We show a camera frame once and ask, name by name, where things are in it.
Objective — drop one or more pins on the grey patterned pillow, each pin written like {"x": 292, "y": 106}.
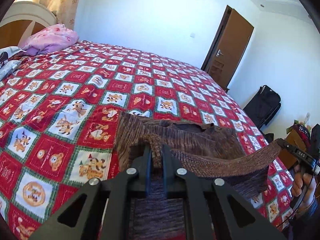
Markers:
{"x": 7, "y": 70}
{"x": 10, "y": 55}

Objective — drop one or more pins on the beige patterned curtain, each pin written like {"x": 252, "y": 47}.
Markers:
{"x": 60, "y": 2}

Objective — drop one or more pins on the wooden cabinet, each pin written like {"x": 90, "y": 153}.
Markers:
{"x": 295, "y": 142}

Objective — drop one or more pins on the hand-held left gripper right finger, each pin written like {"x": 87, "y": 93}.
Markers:
{"x": 190, "y": 187}

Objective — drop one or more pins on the red cloth pile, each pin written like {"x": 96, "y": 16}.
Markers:
{"x": 302, "y": 131}

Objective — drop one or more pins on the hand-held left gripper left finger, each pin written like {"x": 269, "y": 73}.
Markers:
{"x": 120, "y": 187}

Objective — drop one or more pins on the person's right hand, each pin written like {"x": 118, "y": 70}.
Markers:
{"x": 300, "y": 185}

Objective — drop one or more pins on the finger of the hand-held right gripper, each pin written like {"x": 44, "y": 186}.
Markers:
{"x": 285, "y": 143}

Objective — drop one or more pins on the brown knitted sweater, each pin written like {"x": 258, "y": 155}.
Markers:
{"x": 200, "y": 161}

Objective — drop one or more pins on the red printed bedspread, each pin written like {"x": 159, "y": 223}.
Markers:
{"x": 75, "y": 92}

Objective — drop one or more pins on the black folded stroller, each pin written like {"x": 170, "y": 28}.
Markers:
{"x": 265, "y": 105}

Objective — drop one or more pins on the white wooden bed headboard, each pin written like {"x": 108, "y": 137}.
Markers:
{"x": 17, "y": 22}

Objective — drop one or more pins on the pink pillow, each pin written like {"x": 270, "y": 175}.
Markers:
{"x": 52, "y": 38}

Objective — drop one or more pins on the white wall socket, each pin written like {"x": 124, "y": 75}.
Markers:
{"x": 308, "y": 117}

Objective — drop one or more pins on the brown wooden door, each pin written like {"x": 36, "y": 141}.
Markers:
{"x": 235, "y": 47}

